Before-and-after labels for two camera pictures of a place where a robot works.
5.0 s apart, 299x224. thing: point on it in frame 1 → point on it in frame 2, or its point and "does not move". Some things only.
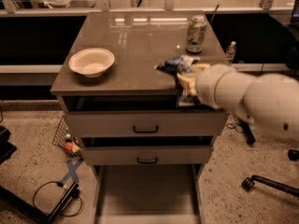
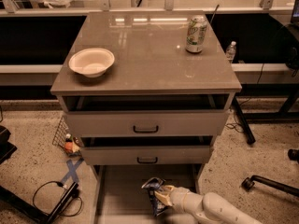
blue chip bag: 175,66 → 151,185
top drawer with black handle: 145,123 does not move
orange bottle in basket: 68,144 does not move
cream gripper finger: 191,81 → 167,200
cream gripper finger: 201,65 → 170,187
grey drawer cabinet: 147,154 does not move
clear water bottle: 232,51 does not move
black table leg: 248,131 does not move
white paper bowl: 92,62 does not move
